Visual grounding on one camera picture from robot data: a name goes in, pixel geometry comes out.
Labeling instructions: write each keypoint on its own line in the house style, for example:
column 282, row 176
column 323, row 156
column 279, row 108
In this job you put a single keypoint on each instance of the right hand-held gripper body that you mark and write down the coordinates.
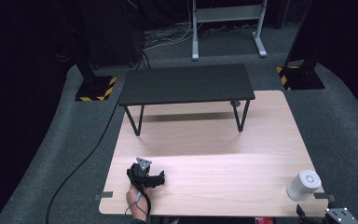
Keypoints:
column 338, row 216

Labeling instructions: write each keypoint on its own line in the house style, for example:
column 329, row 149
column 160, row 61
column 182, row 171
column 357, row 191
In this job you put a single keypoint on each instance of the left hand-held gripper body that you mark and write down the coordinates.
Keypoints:
column 140, row 175

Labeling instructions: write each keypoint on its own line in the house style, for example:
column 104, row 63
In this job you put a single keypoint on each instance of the person's left hand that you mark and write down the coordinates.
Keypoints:
column 136, row 200

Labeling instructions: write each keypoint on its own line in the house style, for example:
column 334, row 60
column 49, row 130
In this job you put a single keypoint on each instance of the grey tape strip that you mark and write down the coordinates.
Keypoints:
column 104, row 195
column 323, row 196

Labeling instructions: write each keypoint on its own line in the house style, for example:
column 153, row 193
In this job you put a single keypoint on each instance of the white cylindrical cup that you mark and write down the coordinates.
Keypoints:
column 303, row 185

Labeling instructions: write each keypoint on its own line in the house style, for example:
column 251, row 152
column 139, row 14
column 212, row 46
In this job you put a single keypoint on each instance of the red object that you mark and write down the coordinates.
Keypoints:
column 264, row 221

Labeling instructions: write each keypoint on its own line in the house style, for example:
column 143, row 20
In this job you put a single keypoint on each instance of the black table-top shelf riser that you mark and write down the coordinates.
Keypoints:
column 186, row 82

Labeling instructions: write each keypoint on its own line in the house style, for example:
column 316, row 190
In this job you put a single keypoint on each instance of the black stand with striped base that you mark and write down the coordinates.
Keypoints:
column 301, row 76
column 94, row 87

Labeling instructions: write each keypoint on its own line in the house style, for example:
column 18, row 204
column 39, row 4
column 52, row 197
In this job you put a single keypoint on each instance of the white metal desk frame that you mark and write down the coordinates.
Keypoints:
column 227, row 14

